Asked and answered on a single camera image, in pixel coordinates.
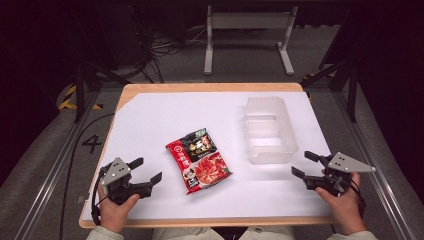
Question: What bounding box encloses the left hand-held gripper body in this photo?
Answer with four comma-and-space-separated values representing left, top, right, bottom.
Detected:
99, 156, 155, 206

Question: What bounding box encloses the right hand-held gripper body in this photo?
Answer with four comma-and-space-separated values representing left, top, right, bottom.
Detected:
301, 151, 377, 198

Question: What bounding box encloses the red and black food packet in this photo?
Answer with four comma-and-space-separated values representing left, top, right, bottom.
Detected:
165, 127, 233, 196

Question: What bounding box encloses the clear plastic container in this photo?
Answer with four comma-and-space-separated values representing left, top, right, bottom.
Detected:
242, 96, 300, 165

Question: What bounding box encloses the person's right hand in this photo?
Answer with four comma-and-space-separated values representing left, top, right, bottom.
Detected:
314, 170, 368, 236

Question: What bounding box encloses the person's left hand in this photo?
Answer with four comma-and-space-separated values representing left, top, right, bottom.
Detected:
97, 191, 141, 234

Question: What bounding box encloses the white paper sheet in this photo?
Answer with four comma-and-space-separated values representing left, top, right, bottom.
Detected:
81, 91, 335, 222

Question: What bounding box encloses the black metal stand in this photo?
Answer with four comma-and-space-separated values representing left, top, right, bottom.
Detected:
70, 59, 132, 124
300, 59, 360, 123

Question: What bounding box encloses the yellow and black hazard tape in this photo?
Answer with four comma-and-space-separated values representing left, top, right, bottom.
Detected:
57, 84, 104, 111
302, 70, 337, 82

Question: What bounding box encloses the right hand-held gripper cable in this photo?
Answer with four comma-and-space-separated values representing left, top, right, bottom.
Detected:
349, 179, 367, 220

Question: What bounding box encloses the hand-held gripper cable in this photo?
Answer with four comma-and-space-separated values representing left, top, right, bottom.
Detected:
90, 165, 112, 227
349, 179, 367, 220

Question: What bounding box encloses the left hand-held gripper cable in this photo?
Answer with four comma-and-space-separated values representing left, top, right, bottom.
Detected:
90, 165, 112, 227

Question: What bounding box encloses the aluminium rail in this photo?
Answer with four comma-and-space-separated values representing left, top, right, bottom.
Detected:
13, 89, 102, 240
332, 89, 418, 240

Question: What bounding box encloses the black floor cable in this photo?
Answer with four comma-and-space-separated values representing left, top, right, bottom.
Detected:
58, 112, 116, 240

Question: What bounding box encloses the bundle of black cables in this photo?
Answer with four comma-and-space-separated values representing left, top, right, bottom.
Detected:
131, 13, 208, 84

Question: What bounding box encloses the white metal frame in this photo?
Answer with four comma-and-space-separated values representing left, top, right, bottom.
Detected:
203, 5, 299, 77

